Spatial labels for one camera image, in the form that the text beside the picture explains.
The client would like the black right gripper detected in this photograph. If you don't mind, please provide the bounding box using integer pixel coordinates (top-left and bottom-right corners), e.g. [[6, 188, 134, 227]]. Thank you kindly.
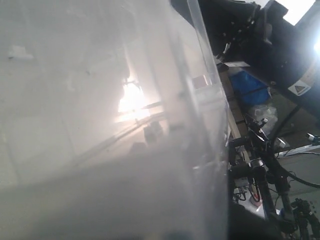
[[198, 0, 290, 85]]

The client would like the blue plastic bag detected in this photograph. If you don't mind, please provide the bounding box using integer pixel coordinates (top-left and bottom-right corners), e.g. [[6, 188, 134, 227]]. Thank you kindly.
[[229, 71, 271, 106]]

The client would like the translucent top drawer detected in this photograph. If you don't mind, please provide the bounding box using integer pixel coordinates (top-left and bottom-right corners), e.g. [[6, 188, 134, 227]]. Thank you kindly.
[[0, 0, 229, 240]]

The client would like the black tripod stand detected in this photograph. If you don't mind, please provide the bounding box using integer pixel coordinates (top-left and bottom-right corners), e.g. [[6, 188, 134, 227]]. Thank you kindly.
[[228, 112, 320, 240]]

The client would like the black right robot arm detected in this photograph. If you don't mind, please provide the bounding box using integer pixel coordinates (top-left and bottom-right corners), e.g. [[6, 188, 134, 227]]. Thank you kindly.
[[198, 0, 320, 112]]

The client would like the white plastic drawer cabinet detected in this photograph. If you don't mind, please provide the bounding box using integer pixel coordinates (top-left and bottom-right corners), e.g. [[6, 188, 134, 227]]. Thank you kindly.
[[0, 0, 190, 181]]

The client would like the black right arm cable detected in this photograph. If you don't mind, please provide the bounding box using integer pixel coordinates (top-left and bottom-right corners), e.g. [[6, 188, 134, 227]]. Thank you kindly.
[[269, 104, 320, 188]]

